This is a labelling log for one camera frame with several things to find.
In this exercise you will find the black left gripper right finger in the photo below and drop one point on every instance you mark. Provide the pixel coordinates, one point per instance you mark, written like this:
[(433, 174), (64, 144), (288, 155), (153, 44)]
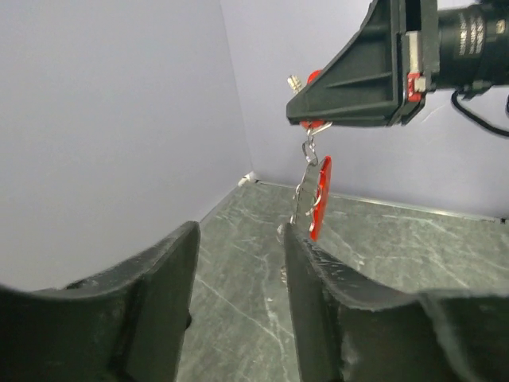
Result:
[(349, 327)]

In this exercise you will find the grey keyring holder red handle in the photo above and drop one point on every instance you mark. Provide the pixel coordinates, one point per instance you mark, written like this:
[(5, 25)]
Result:
[(310, 196)]

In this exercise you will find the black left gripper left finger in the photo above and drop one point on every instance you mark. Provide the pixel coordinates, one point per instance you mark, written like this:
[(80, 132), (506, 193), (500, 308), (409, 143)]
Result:
[(126, 323)]

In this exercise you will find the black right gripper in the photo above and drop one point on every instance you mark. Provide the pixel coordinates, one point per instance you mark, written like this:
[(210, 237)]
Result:
[(460, 49)]

